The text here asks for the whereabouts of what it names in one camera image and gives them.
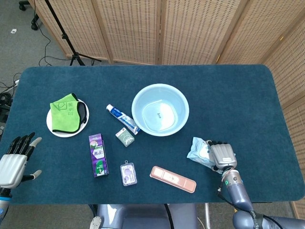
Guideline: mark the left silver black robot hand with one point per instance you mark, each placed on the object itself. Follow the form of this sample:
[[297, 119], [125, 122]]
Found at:
[[10, 169]]

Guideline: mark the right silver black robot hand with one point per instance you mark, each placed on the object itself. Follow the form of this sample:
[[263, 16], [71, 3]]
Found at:
[[222, 155]]

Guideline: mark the wet wipes pack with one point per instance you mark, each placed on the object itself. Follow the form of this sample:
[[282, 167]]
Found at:
[[199, 152]]

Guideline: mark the purple carton box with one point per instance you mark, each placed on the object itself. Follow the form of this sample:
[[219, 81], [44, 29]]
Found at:
[[98, 155]]

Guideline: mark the small green white box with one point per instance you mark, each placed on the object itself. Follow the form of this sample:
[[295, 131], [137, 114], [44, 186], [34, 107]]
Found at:
[[125, 137]]

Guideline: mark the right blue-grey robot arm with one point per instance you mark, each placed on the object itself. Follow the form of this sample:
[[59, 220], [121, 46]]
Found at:
[[238, 193]]

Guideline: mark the light blue plastic basin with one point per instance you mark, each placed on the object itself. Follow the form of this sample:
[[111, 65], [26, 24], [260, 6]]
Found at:
[[140, 105]]

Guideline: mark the white blue toothpaste tube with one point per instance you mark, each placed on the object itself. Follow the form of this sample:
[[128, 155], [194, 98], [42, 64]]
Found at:
[[124, 118]]

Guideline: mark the pink toothbrush case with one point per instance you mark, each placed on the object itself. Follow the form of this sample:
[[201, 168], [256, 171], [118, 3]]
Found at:
[[172, 179]]

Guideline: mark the white round plate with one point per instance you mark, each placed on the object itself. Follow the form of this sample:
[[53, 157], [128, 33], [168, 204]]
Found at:
[[51, 127]]

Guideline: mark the dark teal table mat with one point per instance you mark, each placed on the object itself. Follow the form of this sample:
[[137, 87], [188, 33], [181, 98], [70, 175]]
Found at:
[[214, 95]]

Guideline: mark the metal table leg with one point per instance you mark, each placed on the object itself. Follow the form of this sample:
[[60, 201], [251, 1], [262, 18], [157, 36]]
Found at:
[[207, 217]]

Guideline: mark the green cloth with black trim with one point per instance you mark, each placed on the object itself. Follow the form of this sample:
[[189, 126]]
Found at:
[[65, 114]]

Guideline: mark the clear purple floss case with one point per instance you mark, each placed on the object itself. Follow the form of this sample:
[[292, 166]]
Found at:
[[128, 174]]

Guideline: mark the blue-grey robot torso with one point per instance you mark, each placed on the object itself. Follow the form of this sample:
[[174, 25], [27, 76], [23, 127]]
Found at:
[[143, 217]]

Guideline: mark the black tripod stand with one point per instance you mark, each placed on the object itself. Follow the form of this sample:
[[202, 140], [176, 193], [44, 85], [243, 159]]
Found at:
[[63, 36]]

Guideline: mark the black office chair base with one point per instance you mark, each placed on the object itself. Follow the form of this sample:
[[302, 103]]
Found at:
[[34, 25]]

